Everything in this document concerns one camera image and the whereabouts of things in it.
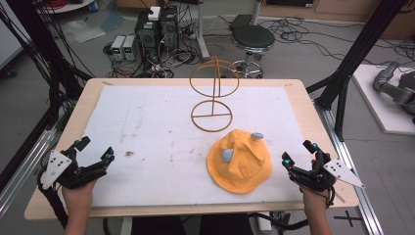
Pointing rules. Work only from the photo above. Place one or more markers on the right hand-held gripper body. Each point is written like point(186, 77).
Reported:
point(321, 174)

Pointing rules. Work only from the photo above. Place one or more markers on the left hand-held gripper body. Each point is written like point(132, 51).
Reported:
point(60, 166)

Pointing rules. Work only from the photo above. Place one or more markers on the yellow bucket hat blue ears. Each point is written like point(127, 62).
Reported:
point(239, 166)

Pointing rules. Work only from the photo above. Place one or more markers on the person's right hand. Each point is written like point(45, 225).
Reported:
point(314, 199)

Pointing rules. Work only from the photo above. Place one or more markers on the person's left hand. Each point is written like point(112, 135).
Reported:
point(80, 196)

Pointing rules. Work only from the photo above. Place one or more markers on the white table mat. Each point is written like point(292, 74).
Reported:
point(156, 130)

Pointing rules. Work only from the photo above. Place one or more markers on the white power strip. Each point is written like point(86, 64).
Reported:
point(263, 223)

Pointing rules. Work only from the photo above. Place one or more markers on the white platform board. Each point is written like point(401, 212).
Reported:
point(375, 104)

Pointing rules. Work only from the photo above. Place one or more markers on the grey bench power supply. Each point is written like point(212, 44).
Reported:
point(129, 47)
point(117, 47)

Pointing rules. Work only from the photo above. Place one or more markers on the person's dark legs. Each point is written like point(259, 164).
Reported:
point(192, 225)

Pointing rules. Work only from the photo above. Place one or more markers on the clear plastic sheet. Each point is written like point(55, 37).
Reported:
point(83, 31)

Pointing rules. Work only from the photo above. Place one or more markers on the black round stool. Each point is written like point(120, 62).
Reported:
point(253, 37)

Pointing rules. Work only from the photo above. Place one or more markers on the black computer tower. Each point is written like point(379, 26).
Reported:
point(169, 29)
point(147, 36)

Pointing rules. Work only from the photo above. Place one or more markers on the white box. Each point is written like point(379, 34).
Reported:
point(154, 13)

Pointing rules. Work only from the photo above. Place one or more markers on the grey metal table leg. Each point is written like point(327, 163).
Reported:
point(202, 36)

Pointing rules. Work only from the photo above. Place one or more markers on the aluminium rail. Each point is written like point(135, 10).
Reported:
point(23, 169)
point(349, 156)

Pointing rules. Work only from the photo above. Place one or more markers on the black frame post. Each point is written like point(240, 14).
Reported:
point(36, 49)
point(359, 52)

